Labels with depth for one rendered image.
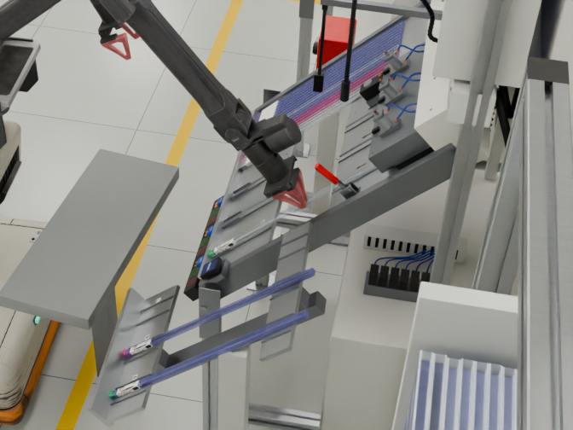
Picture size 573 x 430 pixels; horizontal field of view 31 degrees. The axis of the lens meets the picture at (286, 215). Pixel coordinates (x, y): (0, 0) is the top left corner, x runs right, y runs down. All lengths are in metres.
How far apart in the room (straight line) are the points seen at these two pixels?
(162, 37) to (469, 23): 0.61
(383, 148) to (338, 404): 0.79
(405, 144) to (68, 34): 2.70
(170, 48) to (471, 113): 0.61
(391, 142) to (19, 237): 1.45
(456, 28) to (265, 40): 2.71
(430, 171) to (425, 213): 0.72
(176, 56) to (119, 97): 2.10
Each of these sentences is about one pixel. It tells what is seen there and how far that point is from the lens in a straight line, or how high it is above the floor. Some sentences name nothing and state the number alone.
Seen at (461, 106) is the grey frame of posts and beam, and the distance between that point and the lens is 1.93.
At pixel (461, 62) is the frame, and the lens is 1.91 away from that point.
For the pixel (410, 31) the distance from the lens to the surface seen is 2.61.
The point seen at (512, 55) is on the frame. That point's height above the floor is 1.46.
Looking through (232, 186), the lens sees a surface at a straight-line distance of 2.65.
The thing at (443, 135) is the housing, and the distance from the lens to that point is 2.05.
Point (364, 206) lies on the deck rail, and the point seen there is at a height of 1.04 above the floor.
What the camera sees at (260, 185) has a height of 0.79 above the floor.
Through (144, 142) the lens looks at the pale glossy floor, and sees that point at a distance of 3.96.
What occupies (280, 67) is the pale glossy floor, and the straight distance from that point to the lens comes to 4.36.
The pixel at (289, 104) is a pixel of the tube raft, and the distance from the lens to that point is 2.77.
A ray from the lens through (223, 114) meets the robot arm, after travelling 2.15.
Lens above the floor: 2.47
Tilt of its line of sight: 42 degrees down
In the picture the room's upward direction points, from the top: 4 degrees clockwise
